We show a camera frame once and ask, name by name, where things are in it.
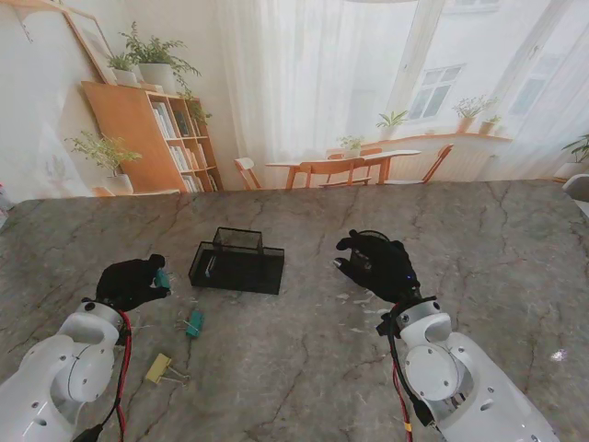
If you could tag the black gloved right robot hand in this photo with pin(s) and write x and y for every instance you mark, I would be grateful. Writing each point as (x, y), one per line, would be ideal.
(391, 271)

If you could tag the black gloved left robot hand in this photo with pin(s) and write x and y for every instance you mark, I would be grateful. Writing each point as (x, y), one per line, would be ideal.
(124, 285)

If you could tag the small teal binder clip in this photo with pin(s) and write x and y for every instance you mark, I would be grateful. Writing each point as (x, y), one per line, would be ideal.
(162, 278)

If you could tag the light blue small box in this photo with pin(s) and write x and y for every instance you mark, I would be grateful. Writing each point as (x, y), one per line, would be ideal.
(211, 268)

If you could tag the black mesh desk organizer tray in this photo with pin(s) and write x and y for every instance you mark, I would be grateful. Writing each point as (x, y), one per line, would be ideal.
(248, 271)

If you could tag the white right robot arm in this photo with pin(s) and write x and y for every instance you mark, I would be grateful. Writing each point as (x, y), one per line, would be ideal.
(465, 377)

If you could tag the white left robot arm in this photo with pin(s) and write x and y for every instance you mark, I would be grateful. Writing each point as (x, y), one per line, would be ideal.
(60, 368)

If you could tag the large teal binder clip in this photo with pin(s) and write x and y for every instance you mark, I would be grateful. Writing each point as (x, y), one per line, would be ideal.
(195, 322)

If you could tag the yellow binder clip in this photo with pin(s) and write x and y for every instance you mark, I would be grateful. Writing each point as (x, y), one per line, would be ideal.
(156, 368)

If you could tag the printed room scene backdrop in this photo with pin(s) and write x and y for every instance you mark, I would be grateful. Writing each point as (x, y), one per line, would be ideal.
(299, 69)

